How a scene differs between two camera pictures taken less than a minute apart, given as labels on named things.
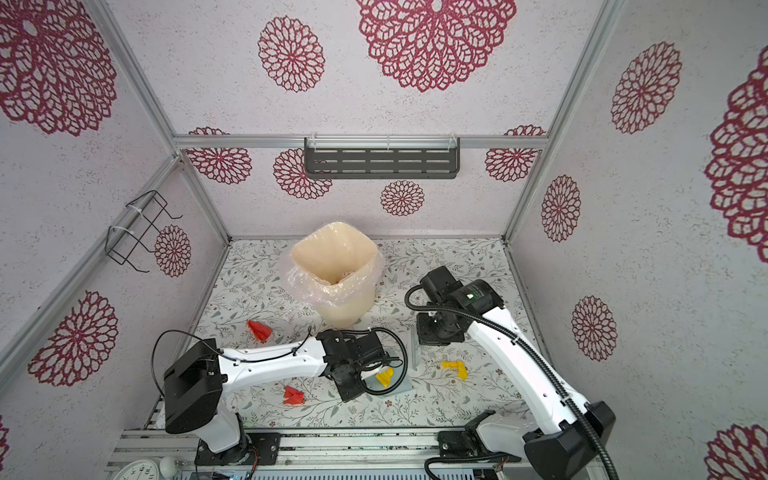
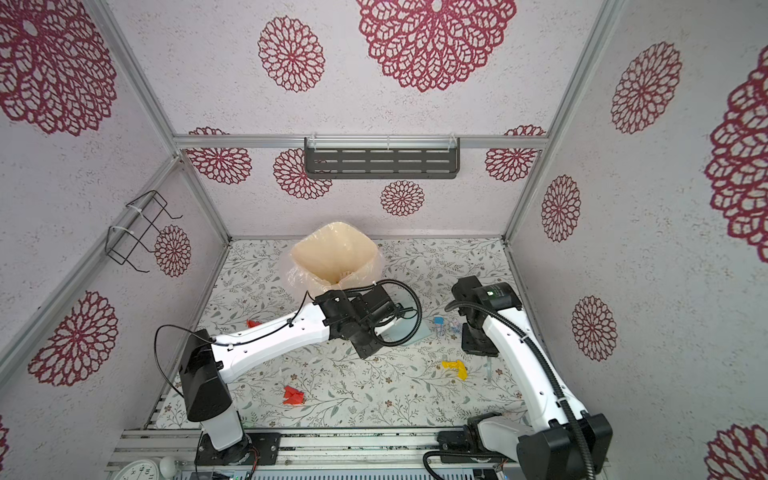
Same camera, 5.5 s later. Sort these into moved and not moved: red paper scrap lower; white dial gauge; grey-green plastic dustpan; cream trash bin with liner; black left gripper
Moved: grey-green plastic dustpan; black left gripper
Not moved: cream trash bin with liner; red paper scrap lower; white dial gauge
